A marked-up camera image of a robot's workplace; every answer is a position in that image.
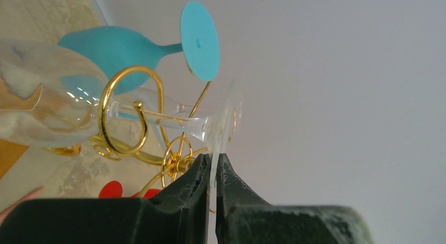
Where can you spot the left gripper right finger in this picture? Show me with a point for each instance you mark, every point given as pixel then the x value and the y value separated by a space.
pixel 244 217

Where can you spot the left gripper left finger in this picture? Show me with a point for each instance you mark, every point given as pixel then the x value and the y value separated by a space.
pixel 177 214

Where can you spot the clear wine glass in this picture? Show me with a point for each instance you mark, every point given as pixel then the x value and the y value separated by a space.
pixel 53 97
pixel 149 98

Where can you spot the blue plastic wine glass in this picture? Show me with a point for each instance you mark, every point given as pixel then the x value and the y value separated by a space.
pixel 113 48

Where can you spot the red plastic wine glass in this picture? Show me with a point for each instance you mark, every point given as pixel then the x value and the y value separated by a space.
pixel 114 189

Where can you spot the wooden rack base board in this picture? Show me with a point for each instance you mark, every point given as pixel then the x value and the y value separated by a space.
pixel 10 154

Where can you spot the gold wire wine glass rack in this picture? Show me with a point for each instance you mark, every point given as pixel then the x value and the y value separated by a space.
pixel 123 132

